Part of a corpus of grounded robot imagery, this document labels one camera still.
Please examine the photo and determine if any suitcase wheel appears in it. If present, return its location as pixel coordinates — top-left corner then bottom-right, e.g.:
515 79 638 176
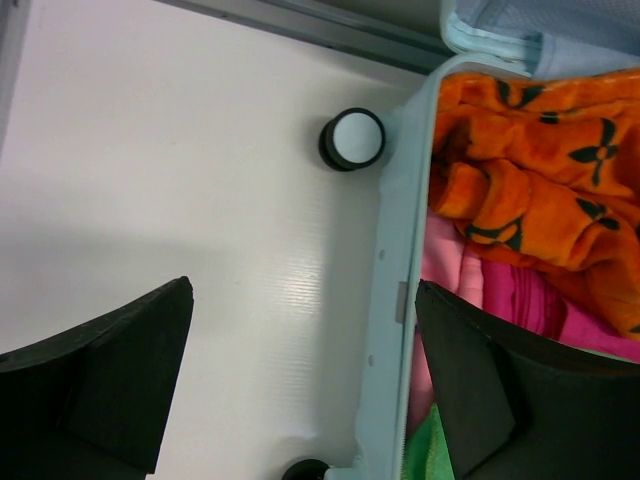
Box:
318 107 386 172
281 458 329 480

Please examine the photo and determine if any light blue hardshell suitcase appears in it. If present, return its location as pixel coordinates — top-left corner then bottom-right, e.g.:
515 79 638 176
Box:
324 1 639 479

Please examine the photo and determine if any magenta cloth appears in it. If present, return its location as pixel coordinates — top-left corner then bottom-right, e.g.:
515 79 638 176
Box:
481 260 639 363

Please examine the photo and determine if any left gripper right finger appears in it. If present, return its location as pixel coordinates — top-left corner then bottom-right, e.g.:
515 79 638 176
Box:
415 281 639 479

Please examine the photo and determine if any front suitcase wheel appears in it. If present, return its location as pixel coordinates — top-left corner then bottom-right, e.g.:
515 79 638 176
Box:
281 458 329 480

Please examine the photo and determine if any orange patterned fleece cloth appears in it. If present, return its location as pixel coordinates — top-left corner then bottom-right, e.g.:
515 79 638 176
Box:
428 69 639 339

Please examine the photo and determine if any green towel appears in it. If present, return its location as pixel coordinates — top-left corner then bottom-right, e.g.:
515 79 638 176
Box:
401 404 455 480

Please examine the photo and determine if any rear suitcase wheel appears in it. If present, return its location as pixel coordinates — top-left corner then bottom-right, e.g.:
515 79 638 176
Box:
318 107 386 172

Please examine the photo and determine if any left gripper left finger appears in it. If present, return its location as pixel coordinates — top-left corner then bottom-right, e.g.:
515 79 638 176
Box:
1 277 193 479

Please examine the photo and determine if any pink sweatshirt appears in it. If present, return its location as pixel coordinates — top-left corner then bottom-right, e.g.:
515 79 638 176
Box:
407 211 484 436

